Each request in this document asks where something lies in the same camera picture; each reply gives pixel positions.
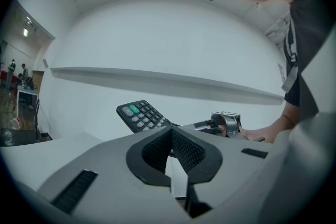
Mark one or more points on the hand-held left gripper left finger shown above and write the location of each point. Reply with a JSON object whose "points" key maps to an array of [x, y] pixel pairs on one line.
{"points": [[110, 165]]}

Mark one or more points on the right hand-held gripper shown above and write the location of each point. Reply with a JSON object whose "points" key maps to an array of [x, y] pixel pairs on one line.
{"points": [[229, 122]]}

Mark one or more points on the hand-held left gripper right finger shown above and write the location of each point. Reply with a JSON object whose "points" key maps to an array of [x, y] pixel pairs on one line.
{"points": [[225, 162]]}

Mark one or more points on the black calculator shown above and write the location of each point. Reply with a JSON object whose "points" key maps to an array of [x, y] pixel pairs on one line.
{"points": [[143, 116]]}

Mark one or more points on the person's right forearm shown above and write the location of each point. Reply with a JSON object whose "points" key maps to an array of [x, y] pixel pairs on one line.
{"points": [[284, 120]]}

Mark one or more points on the person's right hand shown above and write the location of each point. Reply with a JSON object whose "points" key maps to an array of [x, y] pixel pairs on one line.
{"points": [[252, 135]]}

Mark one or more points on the grey background desk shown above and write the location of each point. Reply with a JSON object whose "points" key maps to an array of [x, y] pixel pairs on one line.
{"points": [[27, 94]]}

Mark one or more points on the person's black shirt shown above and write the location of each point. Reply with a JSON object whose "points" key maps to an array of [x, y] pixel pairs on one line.
{"points": [[312, 34]]}

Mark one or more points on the green lit sign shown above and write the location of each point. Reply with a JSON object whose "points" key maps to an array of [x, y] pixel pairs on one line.
{"points": [[25, 32]]}

